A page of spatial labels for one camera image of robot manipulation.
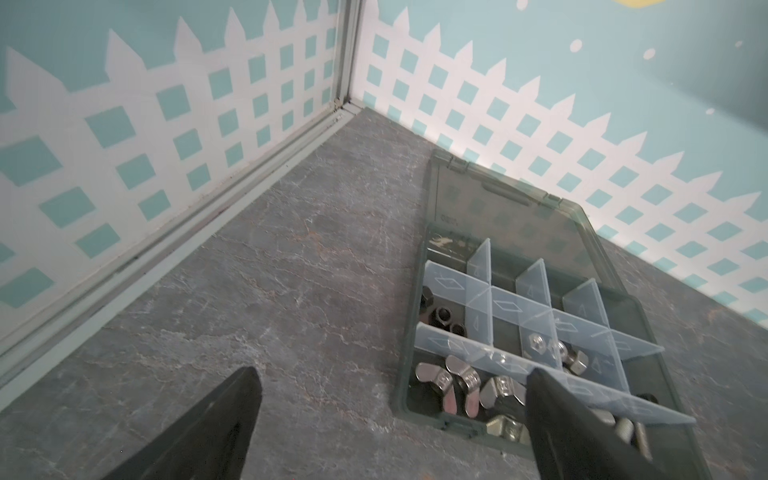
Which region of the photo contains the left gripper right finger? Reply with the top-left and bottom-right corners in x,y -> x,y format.
525,368 -> 668,479

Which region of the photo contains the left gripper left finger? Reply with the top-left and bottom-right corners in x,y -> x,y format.
106,367 -> 262,479

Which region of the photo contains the clear plastic organizer box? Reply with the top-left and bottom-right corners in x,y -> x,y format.
393,150 -> 710,479

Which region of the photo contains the silver wing nut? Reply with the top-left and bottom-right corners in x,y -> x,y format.
415,362 -> 457,415
479,376 -> 527,410
445,355 -> 482,418
486,415 -> 530,445

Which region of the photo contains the silver hex bolt in box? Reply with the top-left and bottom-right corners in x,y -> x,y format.
614,418 -> 635,444

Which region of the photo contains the silver hex bolt horizontal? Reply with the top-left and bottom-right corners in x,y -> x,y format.
634,422 -> 653,462

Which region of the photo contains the silver hex nut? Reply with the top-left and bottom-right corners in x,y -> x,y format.
563,350 -> 589,376

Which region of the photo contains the silver nut lower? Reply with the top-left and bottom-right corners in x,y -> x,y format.
529,333 -> 547,355

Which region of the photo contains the black nut in box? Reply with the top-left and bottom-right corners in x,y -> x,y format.
419,286 -> 467,337

